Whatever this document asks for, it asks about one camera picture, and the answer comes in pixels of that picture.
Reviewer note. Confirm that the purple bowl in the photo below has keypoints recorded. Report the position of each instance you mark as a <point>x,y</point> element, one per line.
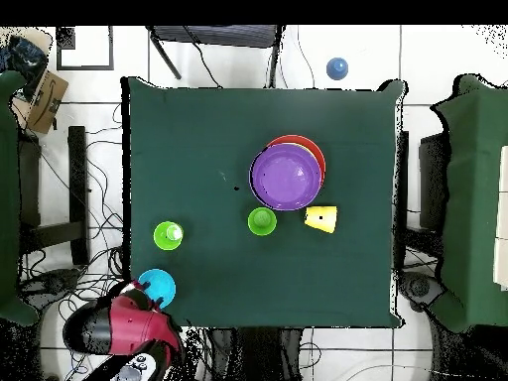
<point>285,176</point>

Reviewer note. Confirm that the dark green table cloth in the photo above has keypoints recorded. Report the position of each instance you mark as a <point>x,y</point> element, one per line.
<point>238,119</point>

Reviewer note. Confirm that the plain green cup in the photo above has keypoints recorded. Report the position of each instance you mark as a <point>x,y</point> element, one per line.
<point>262,221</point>

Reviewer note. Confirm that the ribbed green cup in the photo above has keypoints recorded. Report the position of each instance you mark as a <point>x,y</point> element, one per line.
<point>162,238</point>

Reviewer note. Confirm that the black stand frame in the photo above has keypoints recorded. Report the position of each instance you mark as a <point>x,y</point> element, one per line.
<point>77,178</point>
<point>432,178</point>

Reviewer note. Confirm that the green cloth side table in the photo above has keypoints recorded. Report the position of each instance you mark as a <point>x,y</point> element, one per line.
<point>476,178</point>
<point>8,198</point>

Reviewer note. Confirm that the dark folding chair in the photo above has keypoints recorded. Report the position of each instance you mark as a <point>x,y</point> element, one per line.
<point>218,35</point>

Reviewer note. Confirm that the black bag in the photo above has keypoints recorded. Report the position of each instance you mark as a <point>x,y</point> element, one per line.
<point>27,55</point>

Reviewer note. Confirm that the brown cardboard box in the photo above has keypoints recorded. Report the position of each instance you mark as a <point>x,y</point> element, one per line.
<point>47,103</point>

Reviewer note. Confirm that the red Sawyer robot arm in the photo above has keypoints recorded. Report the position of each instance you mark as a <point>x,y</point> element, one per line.
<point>135,329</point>

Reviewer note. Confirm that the dark blue small bowl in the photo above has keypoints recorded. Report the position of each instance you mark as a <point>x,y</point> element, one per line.
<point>337,68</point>

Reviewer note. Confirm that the light blue small bowl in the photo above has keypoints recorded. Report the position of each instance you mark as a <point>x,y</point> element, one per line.
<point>162,283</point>

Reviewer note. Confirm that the wide orange bowl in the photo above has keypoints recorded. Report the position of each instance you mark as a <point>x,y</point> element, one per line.
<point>301,139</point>

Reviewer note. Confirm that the ribbed yellow cup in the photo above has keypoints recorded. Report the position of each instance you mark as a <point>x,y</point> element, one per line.
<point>323,219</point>

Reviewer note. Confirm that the black square frame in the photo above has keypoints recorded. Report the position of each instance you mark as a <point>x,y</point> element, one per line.
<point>85,68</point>

